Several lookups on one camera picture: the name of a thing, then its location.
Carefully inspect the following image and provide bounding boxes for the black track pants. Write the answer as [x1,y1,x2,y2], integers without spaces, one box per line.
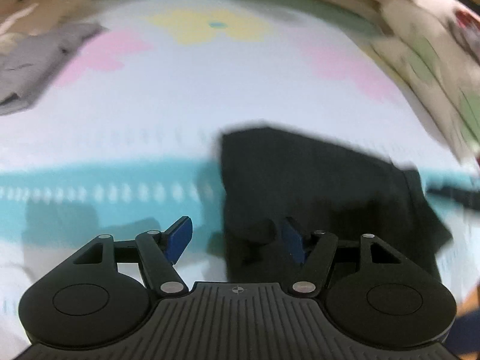
[220,127,452,283]

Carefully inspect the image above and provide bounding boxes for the folded grey garment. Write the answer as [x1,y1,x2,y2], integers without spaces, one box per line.
[1,23,103,116]

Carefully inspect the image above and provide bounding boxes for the patterned clothes pile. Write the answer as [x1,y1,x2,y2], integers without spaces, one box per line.
[453,8,480,37]

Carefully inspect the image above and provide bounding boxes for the floral folded quilt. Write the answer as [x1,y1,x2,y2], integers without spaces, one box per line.
[368,0,480,169]

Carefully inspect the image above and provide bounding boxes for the floral bed blanket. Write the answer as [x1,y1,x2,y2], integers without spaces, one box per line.
[1,0,479,359]

